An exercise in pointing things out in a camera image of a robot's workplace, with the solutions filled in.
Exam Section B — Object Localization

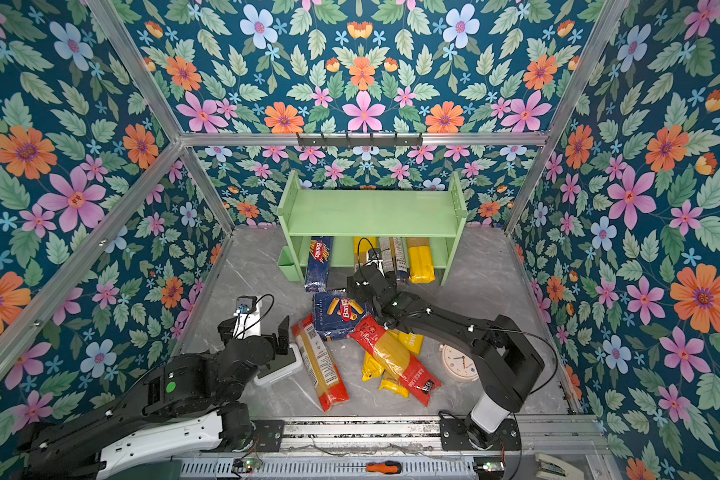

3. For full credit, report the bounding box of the clear spaghetti bag blue end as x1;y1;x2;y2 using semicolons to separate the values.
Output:
379;237;410;284

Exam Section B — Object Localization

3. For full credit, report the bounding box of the yellow-banded spaghetti bag barcode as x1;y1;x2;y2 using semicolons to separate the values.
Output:
406;237;436;284

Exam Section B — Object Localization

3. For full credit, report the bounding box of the blue Barilla spaghetti box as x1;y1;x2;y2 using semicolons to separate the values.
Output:
305;236;333;293

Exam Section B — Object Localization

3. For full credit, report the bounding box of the yellow spaghetti bag long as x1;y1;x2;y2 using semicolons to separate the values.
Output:
353;237;378;267

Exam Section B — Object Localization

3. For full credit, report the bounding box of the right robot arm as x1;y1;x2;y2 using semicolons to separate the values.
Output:
347;265;545;450

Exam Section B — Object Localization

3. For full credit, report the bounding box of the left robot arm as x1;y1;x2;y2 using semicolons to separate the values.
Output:
15;319;289;479

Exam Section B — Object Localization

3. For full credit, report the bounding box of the green two-tier shelf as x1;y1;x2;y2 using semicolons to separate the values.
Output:
277;170;468;284

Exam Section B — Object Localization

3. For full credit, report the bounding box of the white digital clock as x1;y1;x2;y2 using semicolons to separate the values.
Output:
253;342;303;387

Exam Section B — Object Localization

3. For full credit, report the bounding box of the blue Barilla rigatoni box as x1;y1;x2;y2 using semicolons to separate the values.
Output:
312;289;370;341

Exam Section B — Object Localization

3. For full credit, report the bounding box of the red-ended spaghetti bag white label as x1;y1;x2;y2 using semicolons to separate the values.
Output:
291;314;349;412

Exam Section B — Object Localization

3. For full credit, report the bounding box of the red spaghetti bag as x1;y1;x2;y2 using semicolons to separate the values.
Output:
349;316;442;406

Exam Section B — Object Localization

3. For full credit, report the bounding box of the cream analog alarm clock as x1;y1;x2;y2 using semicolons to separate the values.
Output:
439;344;479;382

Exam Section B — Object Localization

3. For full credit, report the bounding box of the white stapler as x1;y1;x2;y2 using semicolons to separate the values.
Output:
535;453;585;480

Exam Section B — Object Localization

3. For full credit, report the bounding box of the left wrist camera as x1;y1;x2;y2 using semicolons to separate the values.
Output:
233;296;261;339

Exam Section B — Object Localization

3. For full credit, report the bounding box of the metal hook rail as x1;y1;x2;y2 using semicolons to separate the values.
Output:
296;133;424;148

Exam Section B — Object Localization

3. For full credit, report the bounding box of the orange handled screwdriver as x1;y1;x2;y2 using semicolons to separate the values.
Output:
310;460;403;475

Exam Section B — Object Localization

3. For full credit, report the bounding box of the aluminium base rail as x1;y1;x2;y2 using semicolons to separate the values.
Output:
143;413;613;457

